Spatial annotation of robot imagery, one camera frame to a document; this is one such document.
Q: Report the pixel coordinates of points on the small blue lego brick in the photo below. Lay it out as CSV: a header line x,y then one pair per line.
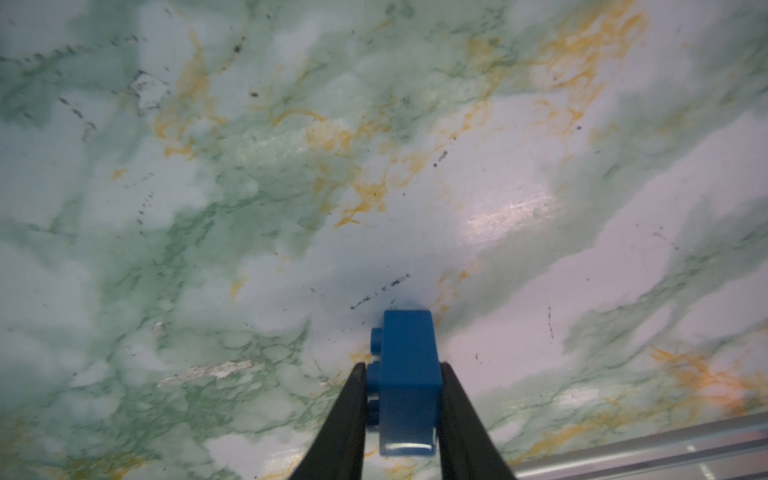
x,y
404,384

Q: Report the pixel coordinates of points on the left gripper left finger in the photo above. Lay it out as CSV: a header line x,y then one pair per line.
x,y
338,450

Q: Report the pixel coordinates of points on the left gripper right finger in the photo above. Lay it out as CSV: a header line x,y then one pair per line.
x,y
466,449

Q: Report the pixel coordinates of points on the aluminium front rail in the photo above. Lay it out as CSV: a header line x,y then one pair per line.
x,y
727,449

